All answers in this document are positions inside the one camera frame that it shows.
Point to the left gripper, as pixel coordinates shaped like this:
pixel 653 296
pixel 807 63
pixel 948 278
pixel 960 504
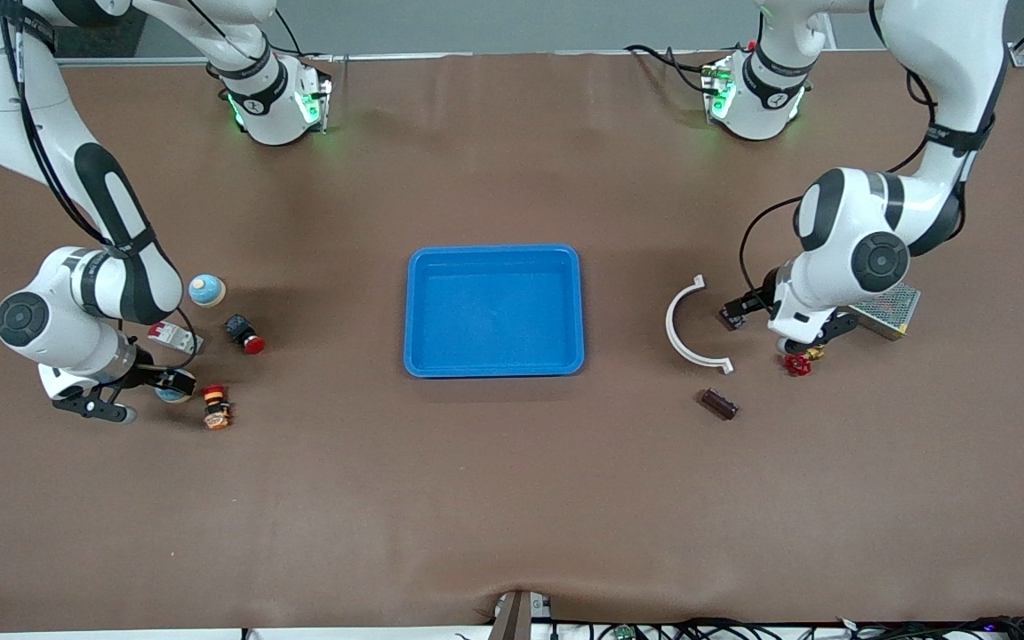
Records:
pixel 756 302

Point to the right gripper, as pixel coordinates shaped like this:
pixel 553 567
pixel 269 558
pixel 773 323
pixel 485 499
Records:
pixel 154 375

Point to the blue bell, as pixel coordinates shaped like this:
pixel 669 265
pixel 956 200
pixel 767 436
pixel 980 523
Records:
pixel 208 291
pixel 172 396

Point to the long dark electrolytic capacitor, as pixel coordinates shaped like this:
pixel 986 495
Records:
pixel 719 404

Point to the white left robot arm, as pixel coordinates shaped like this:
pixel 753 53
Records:
pixel 948 53

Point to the blue plastic tray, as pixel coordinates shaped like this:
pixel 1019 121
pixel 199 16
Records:
pixel 494 347

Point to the white red circuit breaker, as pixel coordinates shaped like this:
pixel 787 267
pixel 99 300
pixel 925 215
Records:
pixel 172 336

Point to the red yellow orange push button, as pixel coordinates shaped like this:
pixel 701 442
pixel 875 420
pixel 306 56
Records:
pixel 216 407

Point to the white curved plastic clamp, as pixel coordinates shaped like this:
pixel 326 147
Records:
pixel 674 333

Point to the red mushroom button black body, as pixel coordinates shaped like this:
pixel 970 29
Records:
pixel 245 334

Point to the metal mesh power supply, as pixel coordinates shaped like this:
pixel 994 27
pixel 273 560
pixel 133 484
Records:
pixel 890 311

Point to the silver table edge rail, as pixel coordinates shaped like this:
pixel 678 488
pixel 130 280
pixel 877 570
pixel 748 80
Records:
pixel 476 56

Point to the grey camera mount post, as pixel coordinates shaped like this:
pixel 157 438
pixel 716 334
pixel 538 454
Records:
pixel 512 615

